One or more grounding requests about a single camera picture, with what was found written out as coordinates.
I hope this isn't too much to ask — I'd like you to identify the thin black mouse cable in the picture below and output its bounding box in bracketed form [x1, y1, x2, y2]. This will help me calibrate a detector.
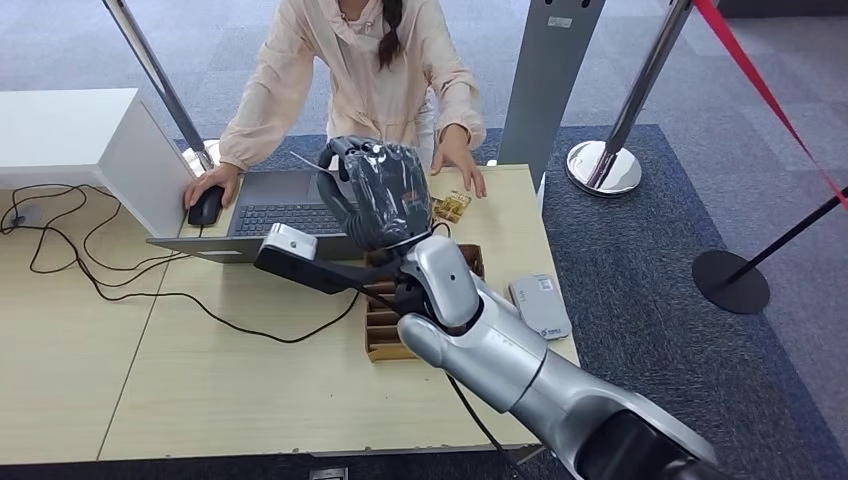
[28, 198, 203, 289]

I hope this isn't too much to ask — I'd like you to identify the chrome stanchion post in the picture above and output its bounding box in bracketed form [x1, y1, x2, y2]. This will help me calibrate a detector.
[564, 0, 694, 199]
[100, 0, 221, 179]

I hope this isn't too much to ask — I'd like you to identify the black stanchion post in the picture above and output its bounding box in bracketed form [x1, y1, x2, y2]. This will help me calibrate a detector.
[690, 185, 848, 316]

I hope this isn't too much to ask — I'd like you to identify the person's right hand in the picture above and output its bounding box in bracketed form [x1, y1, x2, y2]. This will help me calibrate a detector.
[183, 162, 244, 211]

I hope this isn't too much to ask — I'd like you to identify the long black power cable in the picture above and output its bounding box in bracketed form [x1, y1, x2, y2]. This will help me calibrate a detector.
[0, 184, 362, 346]

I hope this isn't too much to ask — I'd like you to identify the wooden card organizer box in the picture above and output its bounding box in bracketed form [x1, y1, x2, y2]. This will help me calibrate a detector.
[364, 243, 487, 364]

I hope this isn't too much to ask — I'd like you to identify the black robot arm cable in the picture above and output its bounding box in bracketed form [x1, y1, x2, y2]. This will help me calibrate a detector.
[357, 284, 528, 480]

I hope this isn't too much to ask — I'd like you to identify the person's left hand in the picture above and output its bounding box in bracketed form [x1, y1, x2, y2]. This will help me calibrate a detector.
[430, 123, 488, 199]

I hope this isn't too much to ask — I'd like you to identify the grey laptop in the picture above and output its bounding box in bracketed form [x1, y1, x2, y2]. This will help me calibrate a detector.
[146, 168, 372, 265]

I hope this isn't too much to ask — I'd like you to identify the gold patterned ID card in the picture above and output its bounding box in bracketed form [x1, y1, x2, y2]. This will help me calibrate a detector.
[443, 190, 473, 225]

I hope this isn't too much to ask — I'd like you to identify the grey kiosk stand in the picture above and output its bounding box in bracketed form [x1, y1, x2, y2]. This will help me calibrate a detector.
[495, 0, 606, 213]

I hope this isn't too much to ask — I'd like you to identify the red barrier rope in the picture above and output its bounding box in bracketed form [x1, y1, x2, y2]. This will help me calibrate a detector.
[690, 0, 848, 213]

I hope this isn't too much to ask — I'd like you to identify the white card reader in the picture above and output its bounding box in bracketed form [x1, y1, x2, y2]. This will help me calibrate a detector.
[508, 274, 572, 342]

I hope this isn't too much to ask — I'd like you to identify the person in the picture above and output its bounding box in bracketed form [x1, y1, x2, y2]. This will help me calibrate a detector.
[218, 0, 488, 199]

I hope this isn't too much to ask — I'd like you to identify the black computer mouse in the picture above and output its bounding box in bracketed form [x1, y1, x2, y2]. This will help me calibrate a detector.
[187, 186, 225, 229]

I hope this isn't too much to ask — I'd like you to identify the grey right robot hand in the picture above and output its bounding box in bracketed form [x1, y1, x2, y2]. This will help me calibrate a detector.
[316, 135, 435, 253]

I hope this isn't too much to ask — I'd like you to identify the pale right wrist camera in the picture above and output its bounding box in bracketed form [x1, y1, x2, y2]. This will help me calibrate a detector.
[253, 223, 405, 297]

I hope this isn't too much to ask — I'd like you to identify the white cabinet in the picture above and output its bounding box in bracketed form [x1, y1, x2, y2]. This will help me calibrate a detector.
[0, 87, 195, 238]

